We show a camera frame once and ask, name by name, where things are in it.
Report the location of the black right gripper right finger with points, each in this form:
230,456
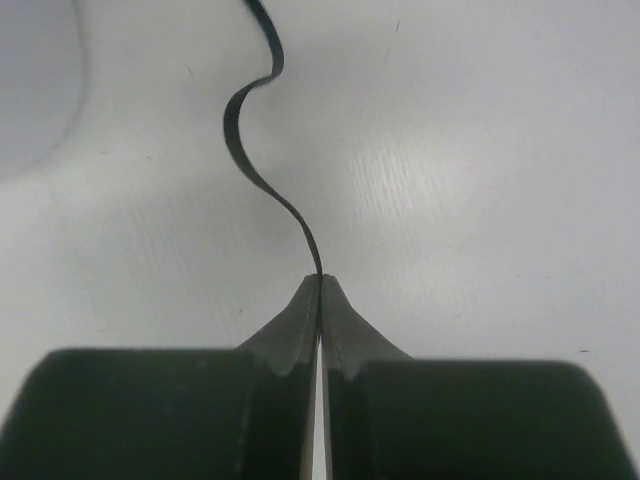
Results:
391,416

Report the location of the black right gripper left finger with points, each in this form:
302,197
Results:
241,413

